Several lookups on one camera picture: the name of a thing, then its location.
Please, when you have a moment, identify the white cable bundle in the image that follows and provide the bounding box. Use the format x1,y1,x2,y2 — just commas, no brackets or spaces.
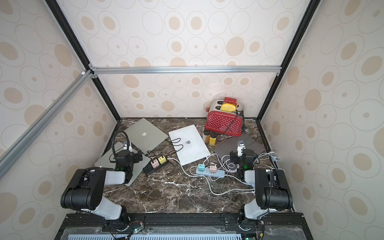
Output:
167,151,281,196

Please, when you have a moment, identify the green charger plug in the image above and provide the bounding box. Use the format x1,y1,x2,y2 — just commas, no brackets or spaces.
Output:
197,164,206,172

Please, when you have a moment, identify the black toaster cable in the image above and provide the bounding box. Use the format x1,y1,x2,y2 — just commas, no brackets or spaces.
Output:
223,109,250,136

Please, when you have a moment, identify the red toast toy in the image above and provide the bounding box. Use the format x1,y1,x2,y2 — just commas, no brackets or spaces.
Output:
223,97,238,106

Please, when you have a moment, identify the black power strip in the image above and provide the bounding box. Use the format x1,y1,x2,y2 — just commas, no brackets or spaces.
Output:
143,160,169,177

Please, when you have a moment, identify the pink charger plug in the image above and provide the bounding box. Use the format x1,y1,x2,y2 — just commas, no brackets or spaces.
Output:
151,160,160,169

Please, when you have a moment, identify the white laptop centre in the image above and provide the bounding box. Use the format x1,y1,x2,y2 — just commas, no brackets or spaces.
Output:
169,125,210,166

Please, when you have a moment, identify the yellow toast toy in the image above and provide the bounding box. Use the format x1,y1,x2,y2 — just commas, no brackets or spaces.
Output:
220,103,237,113

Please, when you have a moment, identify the silver laptop front left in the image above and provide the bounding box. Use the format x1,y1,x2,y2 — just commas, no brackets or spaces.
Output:
94,142,151,187

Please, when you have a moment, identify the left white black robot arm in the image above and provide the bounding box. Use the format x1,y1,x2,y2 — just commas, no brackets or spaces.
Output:
60,150,143,225

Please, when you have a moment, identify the horizontal aluminium frame bar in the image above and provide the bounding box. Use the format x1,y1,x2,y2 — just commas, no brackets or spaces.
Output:
92,66,282,75

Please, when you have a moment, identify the silver laptop back left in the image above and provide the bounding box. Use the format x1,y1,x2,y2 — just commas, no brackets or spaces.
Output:
124,119,168,153

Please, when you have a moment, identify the dark grey laptop right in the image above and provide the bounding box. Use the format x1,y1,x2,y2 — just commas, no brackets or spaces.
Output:
213,132,266,159

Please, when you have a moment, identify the brown lid bottle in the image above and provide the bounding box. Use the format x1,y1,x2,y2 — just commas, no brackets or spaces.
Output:
203,129,211,144

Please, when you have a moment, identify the diagonal aluminium frame bar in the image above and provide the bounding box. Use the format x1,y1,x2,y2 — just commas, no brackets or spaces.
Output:
1,70,93,178

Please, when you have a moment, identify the silver laptop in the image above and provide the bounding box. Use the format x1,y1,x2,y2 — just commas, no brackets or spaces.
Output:
124,119,168,153
94,142,151,187

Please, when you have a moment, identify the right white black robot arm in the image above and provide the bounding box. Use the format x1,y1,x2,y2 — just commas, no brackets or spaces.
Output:
230,148,293,221

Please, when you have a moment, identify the black charger cable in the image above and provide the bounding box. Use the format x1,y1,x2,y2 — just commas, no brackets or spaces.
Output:
145,137,184,164

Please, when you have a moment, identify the yellow charger plug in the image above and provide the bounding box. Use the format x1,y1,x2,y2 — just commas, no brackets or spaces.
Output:
158,156,167,165

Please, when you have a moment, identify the yellow bottle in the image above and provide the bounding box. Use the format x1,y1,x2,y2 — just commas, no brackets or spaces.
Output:
209,132,218,147

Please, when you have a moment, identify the light blue power strip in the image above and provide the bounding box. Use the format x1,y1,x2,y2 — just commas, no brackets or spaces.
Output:
196,168,226,179

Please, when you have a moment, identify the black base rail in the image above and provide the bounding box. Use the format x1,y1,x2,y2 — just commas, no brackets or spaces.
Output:
55,213,313,240

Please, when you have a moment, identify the red toaster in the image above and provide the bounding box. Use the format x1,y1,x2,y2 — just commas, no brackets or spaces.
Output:
205,99,245,137

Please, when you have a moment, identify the pink charger on blue strip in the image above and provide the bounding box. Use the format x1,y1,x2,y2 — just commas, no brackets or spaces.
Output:
209,165,218,173

